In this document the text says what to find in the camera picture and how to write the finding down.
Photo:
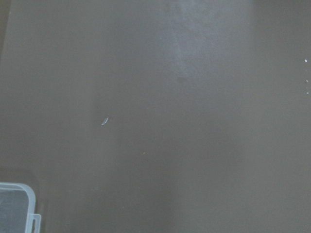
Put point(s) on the clear plastic egg box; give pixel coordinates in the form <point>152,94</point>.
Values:
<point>17,209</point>

